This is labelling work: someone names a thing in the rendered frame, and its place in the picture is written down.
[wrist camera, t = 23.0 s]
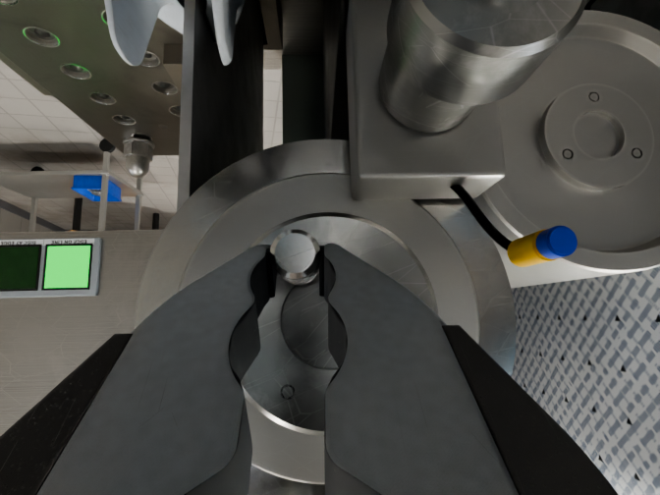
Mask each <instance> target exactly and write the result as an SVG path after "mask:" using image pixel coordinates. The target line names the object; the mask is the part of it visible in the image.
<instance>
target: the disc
mask: <svg viewBox="0 0 660 495"><path fill-rule="evenodd" d="M310 173H342V174H351V163H350V141H349V140H342V139H309V140H300V141H294V142H289V143H284V144H280V145H276V146H273V147H269V148H266V149H263V150H261V151H258V152H256V153H254V154H252V155H249V156H247V157H245V158H243V159H241V160H239V161H237V162H235V163H233V164H232V165H230V166H228V167H227V168H225V169H223V170H222V171H220V172H219V173H218V174H216V175H215V176H213V177H212V178H211V179H209V180H208V181H207V182H206V183H204V184H203V185H202V186H201V187H200V188H199V189H198V190H196V191H195V192H194V193H193V194H192V195H191V196H190V197H189V198H188V199H187V200H186V202H185V203H184V204H183V205H182V206H181V207H180V208H179V210H178V211H177V212H176V214H175V215H174V216H173V218H172V219H171V220H170V222H169V223H168V225H167V226H166V228H165V229H164V231H163V233H162V234H161V236H160V238H159V239H158V241H157V243H156V245H155V247H154V249H153V251H152V254H151V256H150V258H149V260H148V262H147V265H146V268H145V270H144V273H143V276H142V280H141V284H140V287H139V292H138V297H137V308H136V318H135V329H136V328H137V327H138V326H139V325H140V324H141V323H142V322H143V321H144V319H145V318H146V317H147V316H149V315H150V314H151V313H152V312H153V311H154V310H155V309H156V308H158V307H159V306H160V305H162V304H163V303H165V302H166V301H168V300H169V299H170V298H172V297H173V296H174V295H176V294H177V293H178V290H179V286H180V283H181V280H182V277H183V274H184V271H185V269H186V267H187V264H188V262H189V260H190V258H191V256H192V254H193V251H194V249H195V248H196V246H197V245H198V243H199V242H200V240H201V239H202V237H203V236H204V234H205V233H206V232H207V231H208V229H209V228H210V227H211V226H212V225H213V223H214V222H215V221H216V220H217V219H218V218H219V217H220V216H221V215H222V214H223V213H224V212H226V211H227V210H228V209H229V208H230V207H231V206H233V205H234V204H235V203H236V202H238V201H239V200H240V199H242V198H244V197H245V196H247V195H248V194H250V193H252V192H254V191H256V190H258V189H260V188H262V187H264V186H266V185H269V184H271V183H274V182H277V181H280V180H283V179H286V178H290V177H294V176H297V175H304V174H310ZM414 201H416V202H417V203H418V204H420V205H421V206H422V207H423V208H425V209H426V210H427V211H428V212H429V213H430V214H431V215H432V216H433V217H434V218H435V219H436V220H437V221H438V222H439V223H440V224H441V225H442V226H443V228H444V229H445V230H446V231H447V233H448V234H449V235H450V237H451V238H452V239H453V241H454V242H455V244H456V246H457V247H458V249H459V251H460V252H461V254H462V256H463V258H464V260H465V262H466V264H467V268H468V271H469V273H470V276H471V279H472V282H473V285H474V288H475V293H476V297H477V303H478V310H479V325H480V329H479V346H480V347H481V348H482V349H483V350H484V351H486V352H487V353H488V354H489V355H490V356H491V357H492V358H493V359H494V360H495V361H496V362H497V363H498V364H499V365H500V366H501V367H502V368H503V369H504V370H505V371H506V372H507V373H508V374H509V375H510V376H511V377H512V372H513V367H514V361H515V352H516V337H517V336H516V314H515V306H514V299H513V295H512V290H511V286H510V282H509V278H508V275H507V272H506V269H505V266H504V263H503V261H502V258H501V256H500V253H499V251H498V249H497V248H496V246H495V244H494V242H493V240H492V238H491V237H490V236H489V235H488V234H487V233H486V232H485V231H484V230H483V229H482V227H481V226H480V225H479V224H478V222H477V221H476V220H475V218H474V217H473V215H472V214H471V213H470V211H469V210H468V208H467V206H466V205H465V204H464V202H463V201H462V200H461V199H460V198H433V199H414ZM248 495H325V484H311V483H303V482H298V481H292V480H289V479H286V478H282V477H279V476H276V475H273V474H271V473H268V472H266V471H264V470H262V469H260V468H258V467H255V466H253V465H251V468H250V479H249V491H248Z"/></svg>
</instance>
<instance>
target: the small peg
mask: <svg viewBox="0 0 660 495"><path fill-rule="evenodd" d="M319 251H320V248H319V244H318V242H317V240H316V239H315V238H314V236H313V235H311V234H310V233H308V232H306V231H304V230H300V229H292V230H287V231H285V232H283V233H281V234H280V235H279V236H278V237H277V238H276V239H275V240H274V242H273V243H272V246H271V249H270V252H271V253H270V260H271V263H272V266H273V267H274V269H275V270H276V271H277V272H278V273H279V274H280V275H281V276H282V277H283V278H284V279H285V280H286V281H287V282H289V283H290V284H293V285H298V286H300V285H305V284H308V283H309V282H311V281H312V280H313V279H314V278H315V277H316V276H317V274H318V271H319V260H320V253H319Z"/></svg>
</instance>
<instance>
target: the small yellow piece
mask: <svg viewBox="0 0 660 495"><path fill-rule="evenodd" d="M450 188H451V189H452V190H453V191H454V192H455V193H456V194H457V195H458V196H459V198H460V199H461V200H462V201H463V202H464V204H465V205H466V206H467V208H468V210H469V211H470V213H471V214H472V215H473V217H474V218H475V220H476V221H477V222H478V224H479V225H480V226H481V227H482V229H483V230H484V231H485V232H486V233H487V234H488V235H489V236H490V237H491V238H492V239H493V240H494V241H495V242H496V243H497V244H498V245H499V246H500V247H502V248H503V249H505V250H506V251H507V254H508V257H509V259H510V261H511V262H512V263H513V264H515V265H516V266H518V267H527V266H531V265H535V264H539V263H544V262H548V261H553V260H556V259H558V258H560V257H564V256H568V255H570V254H572V253H573V252H574V251H575V250H576V248H577V245H578V240H577V236H576V235H575V233H574V232H573V231H572V230H571V229H570V228H568V227H566V226H555V227H552V228H549V229H544V230H540V231H538V232H535V233H532V234H530V235H527V236H524V237H522V238H519V239H516V240H514V241H510V240H509V239H507V238H506V237H505V236H504V235H502V234H501V233H500V232H499V231H498V230H497V229H496V228H495V227H494V226H493V225H492V223H491V222H490V221H489V220H488V219H487V217H486V216H485V215H484V213H483V212H482V211H481V209H480V208H479V207H478V205H477V204H476V202H475V201H474V200H473V198H472V197H471V196H470V194H469V193H468V192H467V191H466V190H465V188H464V187H463V186H462V185H455V186H451V187H450Z"/></svg>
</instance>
